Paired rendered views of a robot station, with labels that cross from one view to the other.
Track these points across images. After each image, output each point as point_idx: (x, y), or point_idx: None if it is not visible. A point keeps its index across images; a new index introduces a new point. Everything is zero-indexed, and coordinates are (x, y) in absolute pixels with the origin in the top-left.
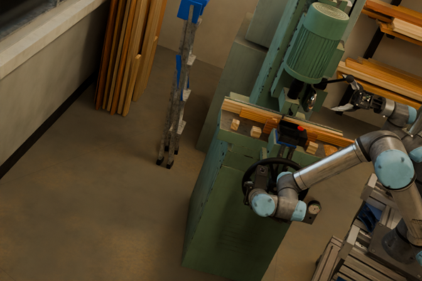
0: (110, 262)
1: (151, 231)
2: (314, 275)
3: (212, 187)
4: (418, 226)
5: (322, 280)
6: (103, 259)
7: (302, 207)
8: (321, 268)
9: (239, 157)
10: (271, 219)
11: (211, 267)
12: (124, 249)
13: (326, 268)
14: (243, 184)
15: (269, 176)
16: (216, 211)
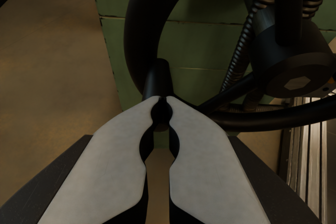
0: (43, 167)
1: (97, 109)
2: (297, 137)
3: (112, 69)
4: None
5: (313, 150)
6: (36, 166)
7: None
8: (307, 129)
9: None
10: (239, 97)
11: (166, 145)
12: (63, 143)
13: (313, 127)
14: (140, 85)
15: (248, 21)
16: (141, 101)
